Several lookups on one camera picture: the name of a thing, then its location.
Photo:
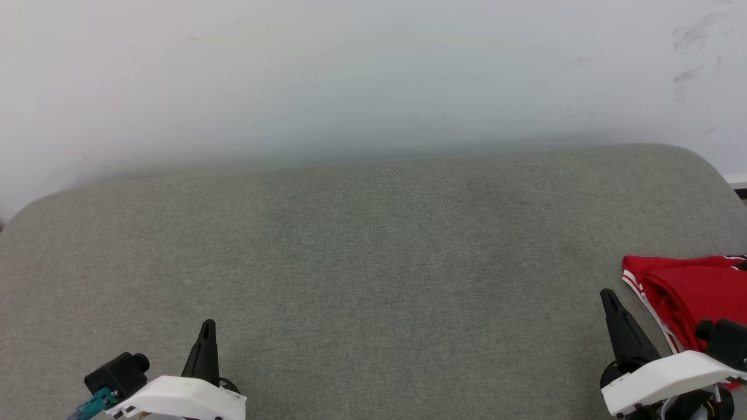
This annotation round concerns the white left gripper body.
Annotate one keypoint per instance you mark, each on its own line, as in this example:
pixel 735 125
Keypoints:
pixel 181 399

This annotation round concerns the teal left camera connector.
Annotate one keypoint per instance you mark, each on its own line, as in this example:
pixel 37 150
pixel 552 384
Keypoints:
pixel 96 402

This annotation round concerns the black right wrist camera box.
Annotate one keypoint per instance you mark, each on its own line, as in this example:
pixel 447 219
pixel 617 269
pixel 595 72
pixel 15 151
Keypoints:
pixel 726 341

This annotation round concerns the red basketball jersey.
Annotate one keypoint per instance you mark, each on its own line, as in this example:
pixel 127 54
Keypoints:
pixel 688 291

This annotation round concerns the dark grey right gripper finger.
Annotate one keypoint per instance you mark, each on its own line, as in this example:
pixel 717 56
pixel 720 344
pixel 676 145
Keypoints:
pixel 627 338

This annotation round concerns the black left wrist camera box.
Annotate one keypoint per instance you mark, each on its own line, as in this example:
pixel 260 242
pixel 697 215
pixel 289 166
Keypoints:
pixel 117 373

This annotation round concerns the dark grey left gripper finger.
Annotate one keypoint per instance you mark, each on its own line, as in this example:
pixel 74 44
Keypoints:
pixel 204 359

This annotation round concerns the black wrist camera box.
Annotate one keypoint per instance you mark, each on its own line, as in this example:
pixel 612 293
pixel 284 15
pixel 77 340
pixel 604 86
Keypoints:
pixel 726 341
pixel 117 373

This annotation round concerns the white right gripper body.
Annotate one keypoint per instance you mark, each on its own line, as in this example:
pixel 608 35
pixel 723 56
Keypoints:
pixel 665 376

